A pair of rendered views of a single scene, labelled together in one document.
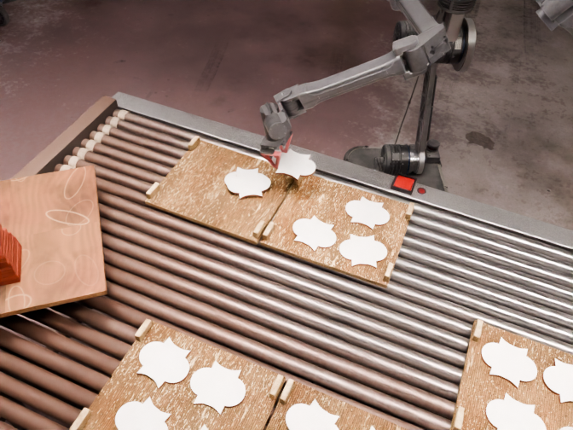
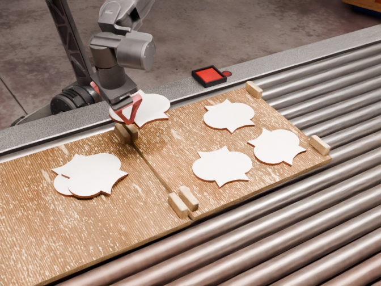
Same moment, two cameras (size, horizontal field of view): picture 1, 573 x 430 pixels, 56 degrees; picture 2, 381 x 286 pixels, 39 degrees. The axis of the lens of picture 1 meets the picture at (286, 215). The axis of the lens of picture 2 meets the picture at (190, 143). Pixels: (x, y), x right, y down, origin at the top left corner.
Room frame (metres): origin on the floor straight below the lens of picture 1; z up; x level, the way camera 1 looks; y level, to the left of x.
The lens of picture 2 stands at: (0.64, 0.75, 1.80)
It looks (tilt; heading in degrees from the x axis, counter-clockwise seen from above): 40 degrees down; 303
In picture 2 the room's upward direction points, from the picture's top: 6 degrees clockwise
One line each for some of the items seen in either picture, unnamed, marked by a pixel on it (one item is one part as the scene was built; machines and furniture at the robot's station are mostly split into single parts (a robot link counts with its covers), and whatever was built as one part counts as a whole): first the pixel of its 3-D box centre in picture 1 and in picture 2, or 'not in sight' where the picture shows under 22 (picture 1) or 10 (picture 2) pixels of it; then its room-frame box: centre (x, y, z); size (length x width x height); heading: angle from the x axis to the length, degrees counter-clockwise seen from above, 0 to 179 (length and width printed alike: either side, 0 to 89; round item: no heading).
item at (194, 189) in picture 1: (224, 187); (67, 201); (1.29, 0.22, 0.93); 0.41 x 0.35 x 0.02; 69
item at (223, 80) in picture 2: (403, 183); (208, 76); (1.36, -0.41, 0.92); 0.08 x 0.08 x 0.02; 69
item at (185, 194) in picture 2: (269, 230); (188, 198); (1.09, 0.05, 0.95); 0.06 x 0.02 x 0.03; 160
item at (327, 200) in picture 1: (339, 224); (224, 143); (1.15, -0.18, 0.93); 0.41 x 0.35 x 0.02; 70
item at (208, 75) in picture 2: (403, 183); (208, 76); (1.36, -0.41, 0.92); 0.06 x 0.06 x 0.01; 69
